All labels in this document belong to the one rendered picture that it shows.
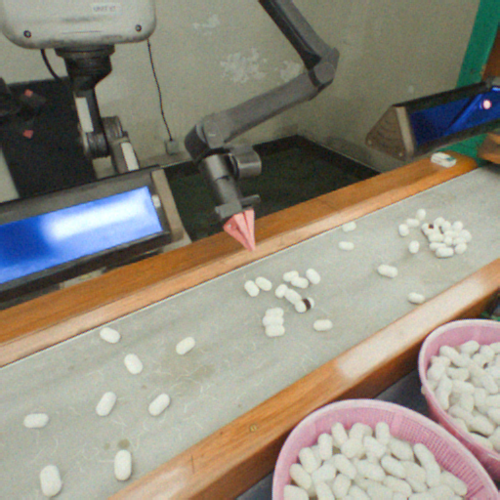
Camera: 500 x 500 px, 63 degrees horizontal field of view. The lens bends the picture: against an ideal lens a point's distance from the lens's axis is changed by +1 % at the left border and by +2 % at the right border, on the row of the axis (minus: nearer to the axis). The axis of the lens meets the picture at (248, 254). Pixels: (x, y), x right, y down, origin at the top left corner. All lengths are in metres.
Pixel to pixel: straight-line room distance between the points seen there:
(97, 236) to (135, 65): 2.34
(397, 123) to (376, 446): 0.45
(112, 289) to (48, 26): 0.56
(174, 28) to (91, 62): 1.66
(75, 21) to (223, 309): 0.67
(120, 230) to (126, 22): 0.71
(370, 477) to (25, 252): 0.48
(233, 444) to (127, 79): 2.36
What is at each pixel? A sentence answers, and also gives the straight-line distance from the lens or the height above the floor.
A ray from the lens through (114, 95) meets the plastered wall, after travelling 2.69.
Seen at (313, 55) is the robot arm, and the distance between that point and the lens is 1.15.
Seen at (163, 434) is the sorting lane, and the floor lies 0.74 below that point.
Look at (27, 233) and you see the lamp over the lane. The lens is 0.40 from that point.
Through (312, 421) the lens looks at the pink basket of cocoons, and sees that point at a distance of 0.61.
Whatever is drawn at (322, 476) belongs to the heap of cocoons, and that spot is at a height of 0.74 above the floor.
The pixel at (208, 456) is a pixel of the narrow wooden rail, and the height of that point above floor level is 0.77.
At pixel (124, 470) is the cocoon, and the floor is 0.76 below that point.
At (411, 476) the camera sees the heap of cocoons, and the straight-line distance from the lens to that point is 0.63.
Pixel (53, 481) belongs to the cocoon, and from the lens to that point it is 0.62.
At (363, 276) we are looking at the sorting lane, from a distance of 0.88.
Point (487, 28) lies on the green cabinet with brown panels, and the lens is 1.46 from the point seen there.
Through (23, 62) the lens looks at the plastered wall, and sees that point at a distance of 2.56.
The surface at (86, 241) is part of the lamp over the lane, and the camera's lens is 0.40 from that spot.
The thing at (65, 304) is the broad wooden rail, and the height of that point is 0.76.
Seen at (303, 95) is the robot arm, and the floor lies 1.01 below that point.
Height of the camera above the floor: 1.28
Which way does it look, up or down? 36 degrees down
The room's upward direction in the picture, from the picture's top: straight up
